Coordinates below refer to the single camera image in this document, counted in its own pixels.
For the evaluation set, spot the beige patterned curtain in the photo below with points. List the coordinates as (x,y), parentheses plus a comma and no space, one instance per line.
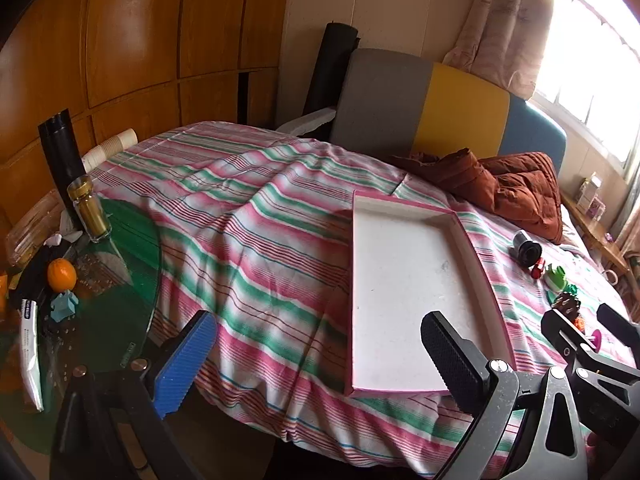
(500,20)

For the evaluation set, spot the wooden bedside table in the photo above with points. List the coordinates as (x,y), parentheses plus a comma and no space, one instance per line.
(595,232)

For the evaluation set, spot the orange fruit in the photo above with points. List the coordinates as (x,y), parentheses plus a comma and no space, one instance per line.
(62,275)

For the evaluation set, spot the brown quilted blanket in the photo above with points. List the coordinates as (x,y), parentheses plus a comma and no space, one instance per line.
(515,190)

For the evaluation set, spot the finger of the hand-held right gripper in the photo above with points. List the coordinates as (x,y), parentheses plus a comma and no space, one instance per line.
(562,332)
(620,325)

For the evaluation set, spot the white toothpaste tube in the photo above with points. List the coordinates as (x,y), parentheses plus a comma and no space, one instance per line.
(31,355)

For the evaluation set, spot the round green glass table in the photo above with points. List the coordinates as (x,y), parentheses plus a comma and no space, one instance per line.
(125,280)

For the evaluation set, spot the white tray with pink rim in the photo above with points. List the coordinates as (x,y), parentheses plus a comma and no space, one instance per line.
(415,285)

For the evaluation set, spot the glass jar with gold lid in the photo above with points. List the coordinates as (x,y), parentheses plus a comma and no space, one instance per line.
(91,212)

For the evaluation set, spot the green plastic toy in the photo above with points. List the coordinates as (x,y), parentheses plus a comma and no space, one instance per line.
(555,279)

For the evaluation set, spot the orange cube blocks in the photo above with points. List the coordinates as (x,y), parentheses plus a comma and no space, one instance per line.
(580,322)

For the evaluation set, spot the stack of paper cups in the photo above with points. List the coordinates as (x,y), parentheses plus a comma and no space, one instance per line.
(107,150)

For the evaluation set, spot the clear plastic package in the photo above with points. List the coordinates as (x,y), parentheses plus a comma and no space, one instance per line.
(30,230)

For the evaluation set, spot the magenta spool toy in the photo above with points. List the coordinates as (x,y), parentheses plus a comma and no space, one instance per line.
(595,340)

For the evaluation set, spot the black rolled mat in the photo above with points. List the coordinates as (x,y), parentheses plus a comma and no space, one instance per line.
(327,65)

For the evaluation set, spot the small black cylinder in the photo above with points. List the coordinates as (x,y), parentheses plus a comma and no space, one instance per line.
(525,249)

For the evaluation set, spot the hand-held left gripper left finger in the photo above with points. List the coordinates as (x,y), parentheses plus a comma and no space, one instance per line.
(185,365)

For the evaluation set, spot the black thermos bottle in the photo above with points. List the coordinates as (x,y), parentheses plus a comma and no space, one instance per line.
(60,155)

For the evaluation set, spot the grey yellow blue headboard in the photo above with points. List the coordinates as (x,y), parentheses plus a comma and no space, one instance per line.
(380,100)

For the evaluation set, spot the small purple box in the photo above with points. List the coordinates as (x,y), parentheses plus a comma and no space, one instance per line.
(597,208)

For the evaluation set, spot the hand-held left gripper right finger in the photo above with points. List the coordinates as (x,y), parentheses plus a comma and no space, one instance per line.
(455,360)

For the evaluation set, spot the small blue figure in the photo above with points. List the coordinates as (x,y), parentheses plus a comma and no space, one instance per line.
(64,307)

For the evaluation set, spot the pink green striped bed sheet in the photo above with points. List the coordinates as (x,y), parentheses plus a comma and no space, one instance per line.
(250,235)

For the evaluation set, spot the white carton box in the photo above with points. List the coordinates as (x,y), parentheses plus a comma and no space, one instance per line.
(590,187)

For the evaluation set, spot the wooden wardrobe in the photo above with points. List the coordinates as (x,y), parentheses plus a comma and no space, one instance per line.
(140,25)

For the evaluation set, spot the red lipstick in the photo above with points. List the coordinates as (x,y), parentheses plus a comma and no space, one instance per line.
(538,268)

